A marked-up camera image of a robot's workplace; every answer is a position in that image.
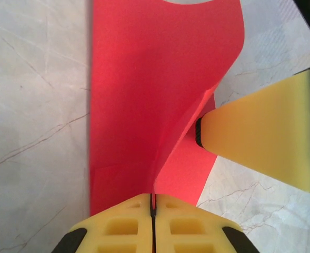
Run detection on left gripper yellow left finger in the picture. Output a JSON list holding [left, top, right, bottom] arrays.
[[52, 193, 155, 253]]

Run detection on red paper sheet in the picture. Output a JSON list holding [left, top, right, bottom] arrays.
[[89, 0, 246, 216]]

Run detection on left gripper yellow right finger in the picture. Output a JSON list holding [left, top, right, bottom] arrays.
[[154, 193, 257, 253]]

